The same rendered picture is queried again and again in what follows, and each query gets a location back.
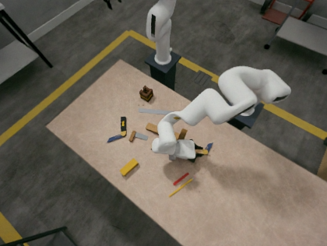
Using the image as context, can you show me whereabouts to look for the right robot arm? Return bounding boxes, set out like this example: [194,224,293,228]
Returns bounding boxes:
[146,0,177,65]

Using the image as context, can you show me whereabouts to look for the black sliding bevel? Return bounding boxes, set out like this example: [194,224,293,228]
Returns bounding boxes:
[106,116,126,143]

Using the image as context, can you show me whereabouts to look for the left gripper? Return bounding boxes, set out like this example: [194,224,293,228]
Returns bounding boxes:
[176,139,204,163]

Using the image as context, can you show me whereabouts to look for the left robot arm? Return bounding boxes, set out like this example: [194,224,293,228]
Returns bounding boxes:
[152,66,291,160]

